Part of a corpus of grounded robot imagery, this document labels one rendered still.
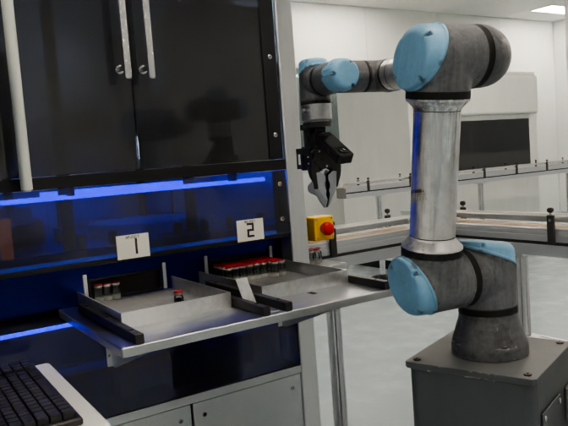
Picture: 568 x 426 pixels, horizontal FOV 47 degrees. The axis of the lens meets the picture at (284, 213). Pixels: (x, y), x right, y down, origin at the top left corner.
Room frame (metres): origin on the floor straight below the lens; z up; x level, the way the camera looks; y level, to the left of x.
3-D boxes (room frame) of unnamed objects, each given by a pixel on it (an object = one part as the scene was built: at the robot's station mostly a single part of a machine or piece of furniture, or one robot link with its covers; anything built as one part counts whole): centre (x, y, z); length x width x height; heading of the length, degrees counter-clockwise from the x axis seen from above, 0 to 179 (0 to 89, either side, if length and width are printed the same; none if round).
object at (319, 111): (1.64, -0.10, 1.32); 0.08 x 0.08 x 0.05
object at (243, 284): (1.47, 0.08, 0.91); 0.14 x 0.03 x 0.06; 32
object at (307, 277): (1.74, 0.05, 0.90); 0.34 x 0.26 x 0.04; 33
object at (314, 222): (1.98, -0.10, 0.99); 0.08 x 0.07 x 0.07; 32
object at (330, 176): (1.65, -0.11, 1.13); 0.06 x 0.03 x 0.09; 32
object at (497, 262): (1.30, -0.39, 0.96); 0.13 x 0.12 x 0.14; 115
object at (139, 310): (1.56, 0.34, 0.90); 0.34 x 0.26 x 0.04; 32
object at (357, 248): (2.25, -0.27, 0.92); 0.69 x 0.16 x 0.16; 122
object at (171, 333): (1.59, 0.16, 0.87); 0.70 x 0.48 x 0.02; 122
